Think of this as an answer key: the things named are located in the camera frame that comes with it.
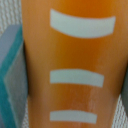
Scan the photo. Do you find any teal padded gripper finger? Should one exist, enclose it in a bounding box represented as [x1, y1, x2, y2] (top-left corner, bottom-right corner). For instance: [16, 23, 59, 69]
[0, 25, 28, 128]

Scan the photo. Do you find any orange bread loaf toy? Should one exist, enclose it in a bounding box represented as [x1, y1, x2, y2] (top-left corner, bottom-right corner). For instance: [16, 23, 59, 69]
[22, 0, 128, 128]

